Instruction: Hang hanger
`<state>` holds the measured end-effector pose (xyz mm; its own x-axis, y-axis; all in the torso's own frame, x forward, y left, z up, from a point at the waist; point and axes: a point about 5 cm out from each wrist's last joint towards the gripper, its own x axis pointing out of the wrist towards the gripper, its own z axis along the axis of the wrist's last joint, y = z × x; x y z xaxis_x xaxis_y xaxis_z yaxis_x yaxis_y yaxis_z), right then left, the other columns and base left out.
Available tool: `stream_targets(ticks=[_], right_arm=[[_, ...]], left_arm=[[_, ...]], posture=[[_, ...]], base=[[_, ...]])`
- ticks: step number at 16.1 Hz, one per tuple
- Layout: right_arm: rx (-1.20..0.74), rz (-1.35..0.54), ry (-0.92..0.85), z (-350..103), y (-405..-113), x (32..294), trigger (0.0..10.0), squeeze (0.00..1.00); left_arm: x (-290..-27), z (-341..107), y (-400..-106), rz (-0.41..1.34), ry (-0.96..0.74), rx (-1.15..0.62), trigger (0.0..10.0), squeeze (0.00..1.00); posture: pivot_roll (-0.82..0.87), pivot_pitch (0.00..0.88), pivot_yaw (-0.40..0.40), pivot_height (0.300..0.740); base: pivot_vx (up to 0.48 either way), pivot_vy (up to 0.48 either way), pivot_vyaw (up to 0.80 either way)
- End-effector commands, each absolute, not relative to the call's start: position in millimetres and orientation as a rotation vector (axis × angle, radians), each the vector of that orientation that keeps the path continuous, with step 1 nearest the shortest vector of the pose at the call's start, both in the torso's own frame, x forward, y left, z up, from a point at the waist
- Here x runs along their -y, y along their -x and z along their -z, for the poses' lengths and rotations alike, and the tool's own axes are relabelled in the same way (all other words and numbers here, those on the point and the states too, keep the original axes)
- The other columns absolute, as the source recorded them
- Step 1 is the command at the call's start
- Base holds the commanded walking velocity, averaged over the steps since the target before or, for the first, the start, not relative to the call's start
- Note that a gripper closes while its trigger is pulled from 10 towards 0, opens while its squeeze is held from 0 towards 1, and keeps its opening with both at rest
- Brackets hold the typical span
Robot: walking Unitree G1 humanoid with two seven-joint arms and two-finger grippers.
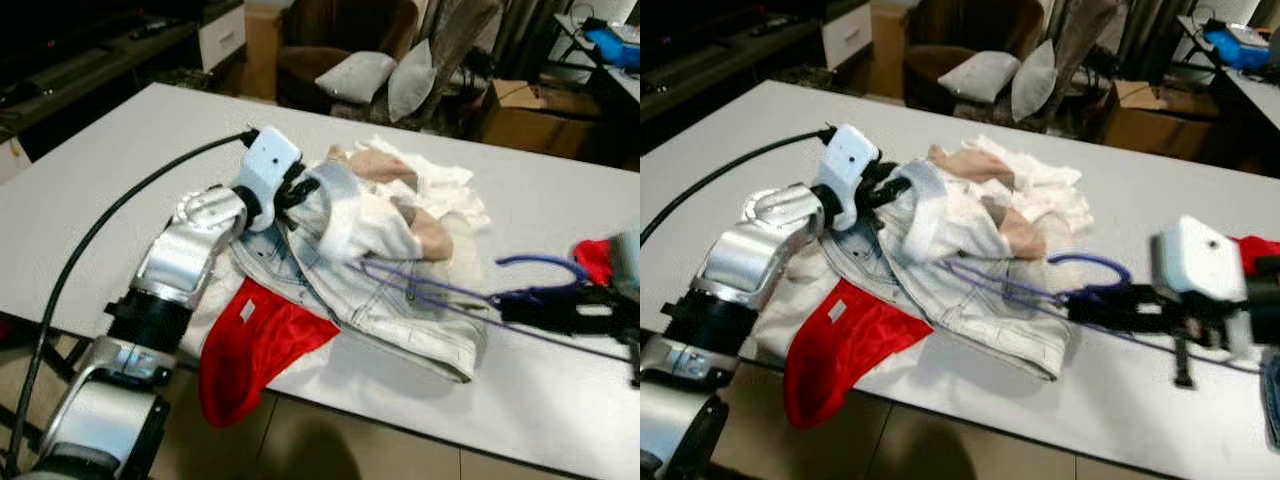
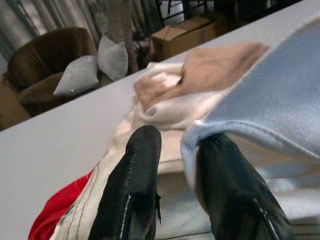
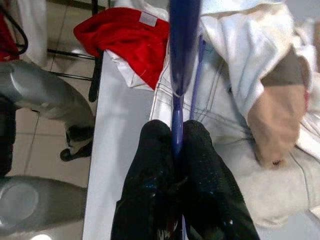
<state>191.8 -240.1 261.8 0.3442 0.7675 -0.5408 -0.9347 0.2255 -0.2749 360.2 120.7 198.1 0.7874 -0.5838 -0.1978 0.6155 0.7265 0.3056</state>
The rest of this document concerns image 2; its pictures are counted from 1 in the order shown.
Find light blue knit garment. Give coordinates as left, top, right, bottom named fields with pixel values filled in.
left=181, top=23, right=320, bottom=226

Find grey patterned curtain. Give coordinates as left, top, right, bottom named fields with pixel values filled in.
left=0, top=0, right=163, bottom=76

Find brown cardboard box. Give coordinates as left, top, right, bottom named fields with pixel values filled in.
left=151, top=16, right=218, bottom=62
left=0, top=74, right=32, bottom=131

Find red crumpled garment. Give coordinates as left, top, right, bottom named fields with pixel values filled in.
left=27, top=169, right=95, bottom=240

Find white table black frame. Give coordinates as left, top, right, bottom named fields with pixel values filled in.
left=0, top=1, right=320, bottom=236

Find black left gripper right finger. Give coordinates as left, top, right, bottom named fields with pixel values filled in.
left=198, top=133, right=295, bottom=240

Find brown armchair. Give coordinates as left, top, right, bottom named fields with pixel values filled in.
left=4, top=26, right=101, bottom=118

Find beige garment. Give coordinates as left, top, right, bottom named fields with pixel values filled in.
left=133, top=42, right=271, bottom=106

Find cream garment grey stripes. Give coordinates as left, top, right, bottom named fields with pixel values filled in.
left=56, top=109, right=191, bottom=240

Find white crumpled garment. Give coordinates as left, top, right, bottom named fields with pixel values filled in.
left=129, top=62, right=226, bottom=131

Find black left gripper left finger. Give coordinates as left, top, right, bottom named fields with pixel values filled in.
left=88, top=124, right=163, bottom=240

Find grey cushion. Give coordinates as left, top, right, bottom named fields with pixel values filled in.
left=53, top=54, right=100, bottom=97
left=96, top=34, right=130, bottom=82

